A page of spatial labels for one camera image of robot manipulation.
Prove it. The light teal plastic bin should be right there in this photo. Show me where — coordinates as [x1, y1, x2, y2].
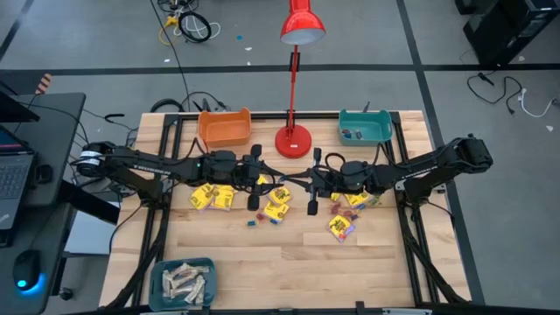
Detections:
[338, 108, 395, 148]

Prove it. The black laptop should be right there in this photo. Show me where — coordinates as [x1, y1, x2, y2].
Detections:
[0, 124, 36, 231]

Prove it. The white floor cable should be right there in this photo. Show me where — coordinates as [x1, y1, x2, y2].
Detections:
[517, 87, 560, 119]

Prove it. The black computer case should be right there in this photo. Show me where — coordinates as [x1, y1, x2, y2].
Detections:
[454, 0, 560, 67]

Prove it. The small black desk gadget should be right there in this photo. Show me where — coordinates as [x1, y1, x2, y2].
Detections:
[33, 163, 54, 185]

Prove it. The black hose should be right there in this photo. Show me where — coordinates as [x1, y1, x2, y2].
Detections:
[150, 97, 186, 114]

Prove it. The red desk lamp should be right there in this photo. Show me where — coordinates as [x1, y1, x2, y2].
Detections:
[274, 0, 327, 159]

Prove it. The black floor cable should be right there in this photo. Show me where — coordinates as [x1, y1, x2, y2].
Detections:
[465, 71, 525, 116]

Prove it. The dark teal plastic bin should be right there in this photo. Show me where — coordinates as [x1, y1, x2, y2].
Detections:
[148, 256, 219, 312]

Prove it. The black flat screen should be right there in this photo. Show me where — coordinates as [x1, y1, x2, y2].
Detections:
[0, 89, 41, 123]

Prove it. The orange plastic bin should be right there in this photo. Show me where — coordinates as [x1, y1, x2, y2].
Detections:
[197, 107, 254, 149]

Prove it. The black desk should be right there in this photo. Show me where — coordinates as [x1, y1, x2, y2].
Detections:
[0, 91, 88, 315]

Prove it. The black coiled cable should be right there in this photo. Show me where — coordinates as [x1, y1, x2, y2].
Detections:
[178, 10, 214, 44]

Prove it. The black computer mouse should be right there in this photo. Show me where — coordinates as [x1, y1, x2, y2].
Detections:
[11, 248, 43, 292]

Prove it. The orange black striped tape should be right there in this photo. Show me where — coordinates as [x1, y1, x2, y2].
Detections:
[34, 72, 54, 95]

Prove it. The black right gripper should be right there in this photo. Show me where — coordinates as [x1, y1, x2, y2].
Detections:
[283, 147, 340, 216]

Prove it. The yellow floor cable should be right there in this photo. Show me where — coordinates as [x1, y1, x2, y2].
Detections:
[157, 15, 180, 47]

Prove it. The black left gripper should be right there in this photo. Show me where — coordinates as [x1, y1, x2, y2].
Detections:
[238, 144, 303, 212]

